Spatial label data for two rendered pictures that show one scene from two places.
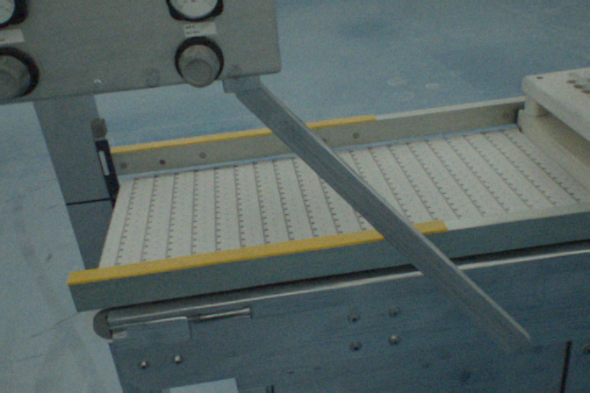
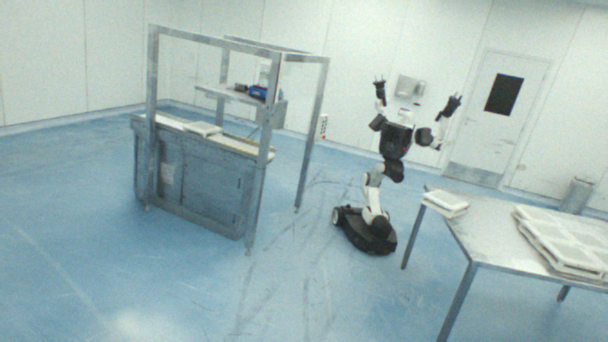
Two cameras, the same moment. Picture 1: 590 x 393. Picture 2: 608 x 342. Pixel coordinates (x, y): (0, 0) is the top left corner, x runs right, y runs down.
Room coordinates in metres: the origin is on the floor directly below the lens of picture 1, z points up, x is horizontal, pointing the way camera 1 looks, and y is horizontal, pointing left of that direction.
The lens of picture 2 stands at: (2.87, 1.58, 1.74)
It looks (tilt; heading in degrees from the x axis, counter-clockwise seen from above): 20 degrees down; 204
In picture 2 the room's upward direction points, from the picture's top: 11 degrees clockwise
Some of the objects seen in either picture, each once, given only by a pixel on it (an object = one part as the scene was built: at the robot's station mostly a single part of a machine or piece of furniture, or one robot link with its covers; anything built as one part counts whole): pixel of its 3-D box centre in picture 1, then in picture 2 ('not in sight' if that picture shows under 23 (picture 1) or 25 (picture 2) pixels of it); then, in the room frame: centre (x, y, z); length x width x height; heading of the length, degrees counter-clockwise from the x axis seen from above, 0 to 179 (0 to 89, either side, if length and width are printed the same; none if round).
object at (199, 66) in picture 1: (197, 59); not in sight; (0.41, 0.06, 1.05); 0.03 x 0.03 x 0.04; 4
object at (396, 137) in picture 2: not in sight; (396, 138); (-0.22, 1.01, 1.08); 0.34 x 0.30 x 0.36; 84
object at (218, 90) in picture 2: not in sight; (242, 95); (0.62, -0.08, 1.24); 0.62 x 0.38 x 0.04; 94
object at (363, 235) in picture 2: not in sight; (371, 222); (-0.28, 0.99, 0.19); 0.64 x 0.52 x 0.33; 40
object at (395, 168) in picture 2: not in sight; (393, 168); (-0.20, 1.05, 0.81); 0.28 x 0.13 x 0.18; 40
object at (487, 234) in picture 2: not in sight; (551, 238); (0.16, 2.27, 0.80); 1.50 x 1.10 x 0.04; 113
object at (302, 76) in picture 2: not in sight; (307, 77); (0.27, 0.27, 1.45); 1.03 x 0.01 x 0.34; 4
